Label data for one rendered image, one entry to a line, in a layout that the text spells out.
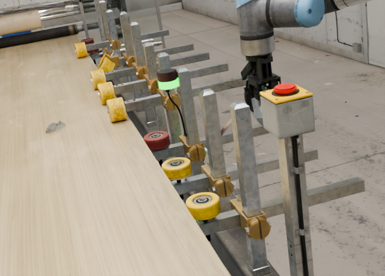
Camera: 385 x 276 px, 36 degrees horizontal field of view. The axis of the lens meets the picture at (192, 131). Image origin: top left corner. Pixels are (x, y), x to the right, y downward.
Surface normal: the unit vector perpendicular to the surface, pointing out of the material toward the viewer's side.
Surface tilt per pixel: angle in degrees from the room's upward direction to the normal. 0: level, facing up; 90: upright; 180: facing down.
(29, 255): 0
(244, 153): 90
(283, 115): 90
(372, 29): 90
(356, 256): 0
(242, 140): 90
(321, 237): 0
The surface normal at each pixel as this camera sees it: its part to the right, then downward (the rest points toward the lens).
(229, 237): -0.14, -0.93
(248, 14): -0.52, 0.38
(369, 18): -0.94, 0.24
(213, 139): 0.27, 0.29
